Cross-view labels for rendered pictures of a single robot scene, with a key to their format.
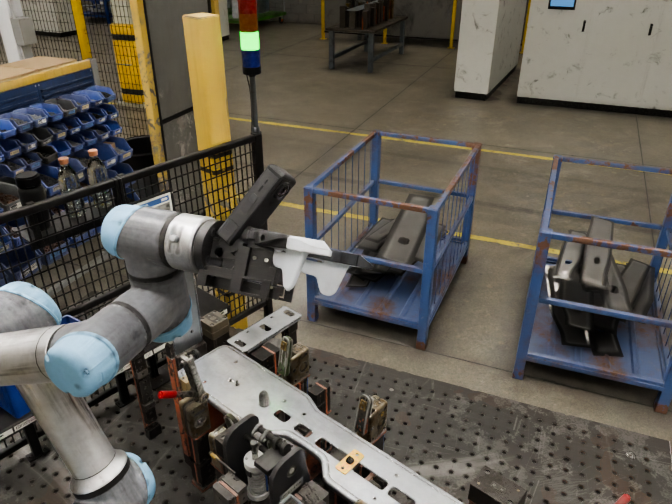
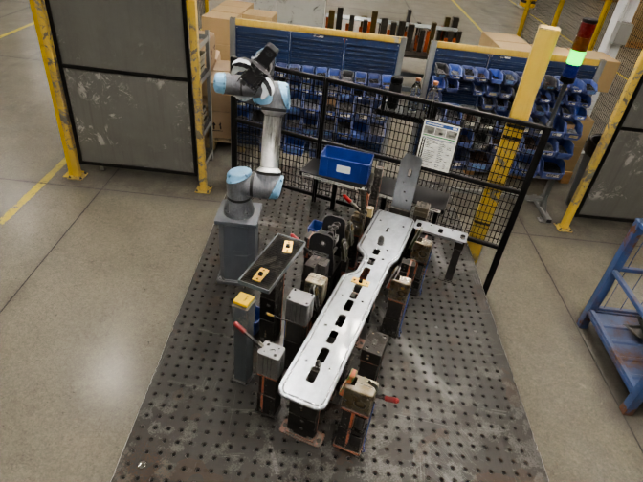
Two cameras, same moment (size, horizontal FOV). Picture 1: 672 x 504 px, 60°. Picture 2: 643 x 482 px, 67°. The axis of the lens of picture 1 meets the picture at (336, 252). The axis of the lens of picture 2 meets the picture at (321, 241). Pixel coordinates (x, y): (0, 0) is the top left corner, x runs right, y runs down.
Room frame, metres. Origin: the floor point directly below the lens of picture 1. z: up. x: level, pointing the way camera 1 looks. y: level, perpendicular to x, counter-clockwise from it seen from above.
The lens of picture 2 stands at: (0.23, -1.53, 2.44)
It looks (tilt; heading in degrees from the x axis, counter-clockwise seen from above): 36 degrees down; 66
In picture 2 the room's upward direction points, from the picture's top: 7 degrees clockwise
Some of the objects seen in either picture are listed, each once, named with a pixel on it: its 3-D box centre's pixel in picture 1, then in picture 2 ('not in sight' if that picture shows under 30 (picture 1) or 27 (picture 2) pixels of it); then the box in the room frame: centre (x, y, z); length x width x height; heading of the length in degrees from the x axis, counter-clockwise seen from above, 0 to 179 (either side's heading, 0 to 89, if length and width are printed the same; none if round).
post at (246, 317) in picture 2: not in sight; (243, 341); (0.53, -0.19, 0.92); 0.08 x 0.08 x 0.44; 49
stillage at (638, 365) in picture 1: (603, 270); not in sight; (2.99, -1.60, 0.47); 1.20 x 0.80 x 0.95; 159
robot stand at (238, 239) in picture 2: not in sight; (238, 243); (0.66, 0.50, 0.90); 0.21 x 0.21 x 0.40; 68
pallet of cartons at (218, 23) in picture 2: not in sight; (244, 52); (1.75, 5.28, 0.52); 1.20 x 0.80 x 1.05; 65
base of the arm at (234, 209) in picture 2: not in sight; (238, 203); (0.66, 0.50, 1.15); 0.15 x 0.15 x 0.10
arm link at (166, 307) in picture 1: (154, 304); (258, 87); (0.68, 0.26, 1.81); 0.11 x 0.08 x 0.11; 157
